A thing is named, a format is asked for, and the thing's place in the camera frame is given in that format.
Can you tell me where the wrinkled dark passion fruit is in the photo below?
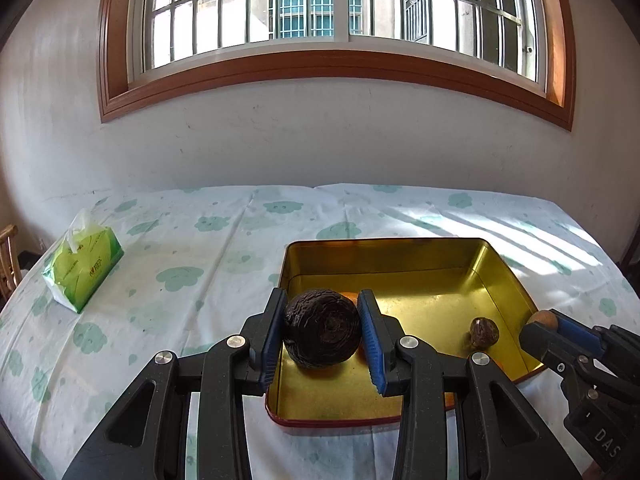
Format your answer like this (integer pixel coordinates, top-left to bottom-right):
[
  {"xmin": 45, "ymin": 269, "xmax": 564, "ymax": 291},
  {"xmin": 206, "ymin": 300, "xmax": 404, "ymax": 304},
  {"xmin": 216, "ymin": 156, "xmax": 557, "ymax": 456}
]
[{"xmin": 282, "ymin": 289, "xmax": 362, "ymax": 370}]

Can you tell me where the cloud pattern tablecloth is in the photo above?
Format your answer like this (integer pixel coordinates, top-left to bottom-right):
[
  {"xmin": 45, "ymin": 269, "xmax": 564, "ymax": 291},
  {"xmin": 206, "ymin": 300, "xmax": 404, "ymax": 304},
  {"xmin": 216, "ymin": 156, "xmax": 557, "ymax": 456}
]
[{"xmin": 1, "ymin": 184, "xmax": 639, "ymax": 479}]

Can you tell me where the large oval orange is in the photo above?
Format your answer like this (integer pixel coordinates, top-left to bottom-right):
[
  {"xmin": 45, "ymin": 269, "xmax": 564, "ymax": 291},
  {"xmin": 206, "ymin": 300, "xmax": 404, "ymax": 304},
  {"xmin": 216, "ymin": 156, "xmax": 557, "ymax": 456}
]
[{"xmin": 341, "ymin": 292, "xmax": 358, "ymax": 307}]

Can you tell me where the green tissue pack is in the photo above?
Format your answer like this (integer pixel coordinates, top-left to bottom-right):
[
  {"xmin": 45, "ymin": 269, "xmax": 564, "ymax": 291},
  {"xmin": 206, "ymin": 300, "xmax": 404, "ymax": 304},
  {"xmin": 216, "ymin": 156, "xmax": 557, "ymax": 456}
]
[{"xmin": 42, "ymin": 209, "xmax": 124, "ymax": 313}]

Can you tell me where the small dark wrinkled fruit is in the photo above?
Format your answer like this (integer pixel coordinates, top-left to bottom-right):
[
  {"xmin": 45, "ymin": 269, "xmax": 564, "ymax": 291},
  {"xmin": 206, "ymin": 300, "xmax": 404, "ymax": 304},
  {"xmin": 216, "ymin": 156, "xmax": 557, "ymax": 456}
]
[{"xmin": 469, "ymin": 316, "xmax": 500, "ymax": 350}]

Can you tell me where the red toffee tin box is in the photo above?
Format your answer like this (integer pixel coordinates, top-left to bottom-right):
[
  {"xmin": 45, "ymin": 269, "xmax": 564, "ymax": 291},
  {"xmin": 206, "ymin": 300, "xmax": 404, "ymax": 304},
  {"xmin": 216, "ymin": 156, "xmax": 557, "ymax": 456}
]
[{"xmin": 265, "ymin": 237, "xmax": 542, "ymax": 429}]

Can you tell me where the light wooden chair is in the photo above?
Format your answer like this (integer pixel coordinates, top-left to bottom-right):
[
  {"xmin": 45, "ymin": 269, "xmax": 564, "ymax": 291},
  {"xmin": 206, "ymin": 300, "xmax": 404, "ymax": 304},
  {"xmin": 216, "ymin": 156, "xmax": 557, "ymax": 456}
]
[{"xmin": 0, "ymin": 224, "xmax": 22, "ymax": 302}]

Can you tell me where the right hand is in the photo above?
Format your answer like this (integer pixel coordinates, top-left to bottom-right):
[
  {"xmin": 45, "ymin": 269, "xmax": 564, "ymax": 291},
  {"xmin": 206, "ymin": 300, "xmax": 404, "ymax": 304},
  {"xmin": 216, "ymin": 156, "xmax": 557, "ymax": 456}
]
[{"xmin": 582, "ymin": 462, "xmax": 603, "ymax": 480}]

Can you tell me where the dark wooden chair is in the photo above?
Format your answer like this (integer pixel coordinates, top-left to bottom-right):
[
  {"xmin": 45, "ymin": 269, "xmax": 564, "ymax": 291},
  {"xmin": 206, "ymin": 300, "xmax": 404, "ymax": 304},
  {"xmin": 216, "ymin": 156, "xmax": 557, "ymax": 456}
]
[{"xmin": 620, "ymin": 237, "xmax": 640, "ymax": 278}]

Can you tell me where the wooden framed barred window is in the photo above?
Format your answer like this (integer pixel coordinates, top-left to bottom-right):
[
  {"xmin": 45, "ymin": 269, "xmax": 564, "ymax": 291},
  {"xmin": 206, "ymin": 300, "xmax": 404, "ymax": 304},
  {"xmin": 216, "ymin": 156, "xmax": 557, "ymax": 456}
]
[{"xmin": 98, "ymin": 0, "xmax": 576, "ymax": 129}]

